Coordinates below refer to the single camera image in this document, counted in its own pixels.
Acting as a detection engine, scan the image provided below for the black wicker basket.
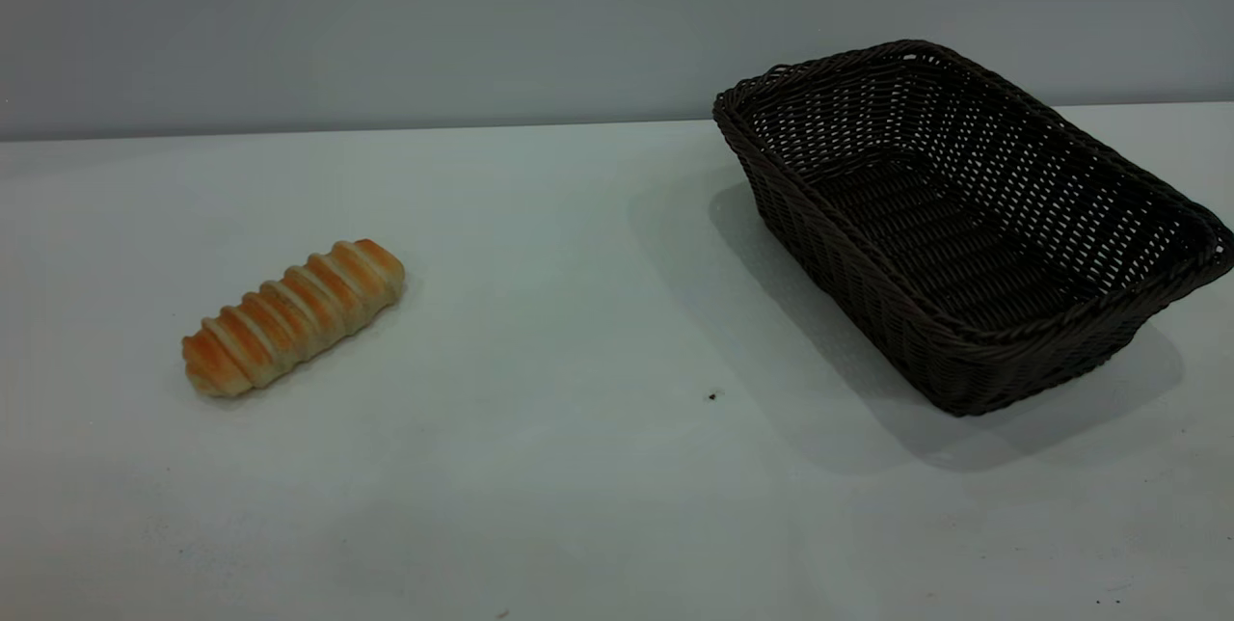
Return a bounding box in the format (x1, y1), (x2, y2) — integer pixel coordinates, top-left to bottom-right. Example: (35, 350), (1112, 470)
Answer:
(712, 40), (1234, 418)

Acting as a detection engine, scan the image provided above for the ridged golden bread roll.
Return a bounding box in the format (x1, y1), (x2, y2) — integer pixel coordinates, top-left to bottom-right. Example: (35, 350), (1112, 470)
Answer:
(181, 238), (406, 399)

